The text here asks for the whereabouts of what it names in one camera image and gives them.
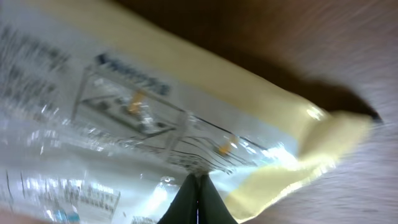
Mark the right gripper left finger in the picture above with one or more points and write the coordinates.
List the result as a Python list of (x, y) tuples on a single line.
[(183, 209)]

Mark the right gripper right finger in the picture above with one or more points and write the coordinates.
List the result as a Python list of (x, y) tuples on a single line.
[(211, 208)]

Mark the cream chocolate chip bag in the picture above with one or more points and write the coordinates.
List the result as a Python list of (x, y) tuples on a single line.
[(103, 116)]

